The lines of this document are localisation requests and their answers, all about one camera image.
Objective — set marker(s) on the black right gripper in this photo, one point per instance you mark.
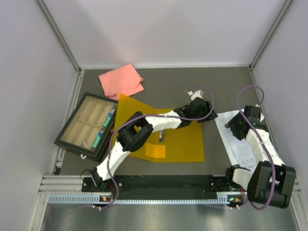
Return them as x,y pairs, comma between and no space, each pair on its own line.
232,124

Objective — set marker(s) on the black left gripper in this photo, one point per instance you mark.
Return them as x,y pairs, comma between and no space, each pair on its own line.
208,111

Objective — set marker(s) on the printed paper sheet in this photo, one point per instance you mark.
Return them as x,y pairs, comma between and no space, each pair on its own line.
239,152

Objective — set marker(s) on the yellow plastic folder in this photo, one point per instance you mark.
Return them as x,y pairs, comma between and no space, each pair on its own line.
179,145

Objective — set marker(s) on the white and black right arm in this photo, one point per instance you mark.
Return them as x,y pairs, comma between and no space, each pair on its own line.
271,182

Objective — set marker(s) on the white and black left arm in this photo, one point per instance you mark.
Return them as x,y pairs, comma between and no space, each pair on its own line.
133,134

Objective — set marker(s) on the metal folder clip mechanism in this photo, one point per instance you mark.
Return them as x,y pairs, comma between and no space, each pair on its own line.
161,136

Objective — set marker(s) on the pink folded cloth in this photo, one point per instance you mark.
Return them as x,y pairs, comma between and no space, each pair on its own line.
123,80

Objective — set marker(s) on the black framed wooden tray box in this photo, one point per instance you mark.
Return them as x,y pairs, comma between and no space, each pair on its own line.
89,128

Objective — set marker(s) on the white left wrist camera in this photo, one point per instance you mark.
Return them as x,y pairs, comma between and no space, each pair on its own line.
195,94

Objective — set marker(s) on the aluminium frame rail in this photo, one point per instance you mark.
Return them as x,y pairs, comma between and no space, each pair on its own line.
55,182

